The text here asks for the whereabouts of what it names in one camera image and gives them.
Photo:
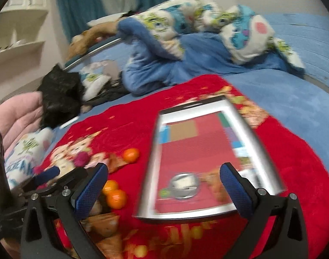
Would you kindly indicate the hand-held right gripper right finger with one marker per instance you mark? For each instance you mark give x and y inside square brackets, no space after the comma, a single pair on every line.
[234,191]

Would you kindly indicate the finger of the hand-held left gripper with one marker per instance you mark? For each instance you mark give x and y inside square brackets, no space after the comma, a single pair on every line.
[48,174]
[70,178]

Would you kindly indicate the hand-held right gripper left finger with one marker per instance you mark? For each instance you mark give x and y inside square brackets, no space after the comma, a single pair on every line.
[91,191]

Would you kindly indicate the black box with silver rim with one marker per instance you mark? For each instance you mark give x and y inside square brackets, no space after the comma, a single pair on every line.
[186,153]

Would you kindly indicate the tangerine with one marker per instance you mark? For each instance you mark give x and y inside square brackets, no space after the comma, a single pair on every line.
[110,186]
[131,155]
[116,199]

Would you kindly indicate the white cartoon print pillow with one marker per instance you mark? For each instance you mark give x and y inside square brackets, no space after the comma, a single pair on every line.
[26,151]

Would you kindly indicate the round silver tin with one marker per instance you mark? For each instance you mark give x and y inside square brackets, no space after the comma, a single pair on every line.
[184,185]

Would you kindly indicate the white pen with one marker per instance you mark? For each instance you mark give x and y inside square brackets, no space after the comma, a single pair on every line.
[69,122]

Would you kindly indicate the pink quilt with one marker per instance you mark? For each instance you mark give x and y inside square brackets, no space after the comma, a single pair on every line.
[16,113]

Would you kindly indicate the red printed blanket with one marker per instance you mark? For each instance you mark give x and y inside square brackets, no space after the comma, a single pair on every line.
[288,153]

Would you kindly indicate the black plastic bag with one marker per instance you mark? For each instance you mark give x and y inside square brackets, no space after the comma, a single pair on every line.
[60,97]

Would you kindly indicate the dark clothes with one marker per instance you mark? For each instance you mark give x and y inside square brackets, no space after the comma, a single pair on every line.
[107,93]

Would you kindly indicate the small white cartoon pillow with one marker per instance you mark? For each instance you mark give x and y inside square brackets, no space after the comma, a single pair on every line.
[94,79]

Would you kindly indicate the light blue bed sheet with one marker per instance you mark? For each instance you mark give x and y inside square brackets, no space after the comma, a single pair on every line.
[302,97]

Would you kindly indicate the cartoon print blue quilt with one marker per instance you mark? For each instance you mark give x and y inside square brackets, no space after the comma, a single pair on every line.
[164,67]

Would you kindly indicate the brown plush toy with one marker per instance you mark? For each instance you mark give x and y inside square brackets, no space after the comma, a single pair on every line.
[97,31]

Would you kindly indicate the teal curtain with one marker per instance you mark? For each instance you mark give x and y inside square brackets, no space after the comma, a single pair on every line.
[75,2]

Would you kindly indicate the white wall shelf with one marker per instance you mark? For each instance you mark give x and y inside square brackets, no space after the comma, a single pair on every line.
[18,51]

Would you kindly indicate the silver metal bed rail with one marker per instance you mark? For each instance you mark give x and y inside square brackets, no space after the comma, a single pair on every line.
[99,48]

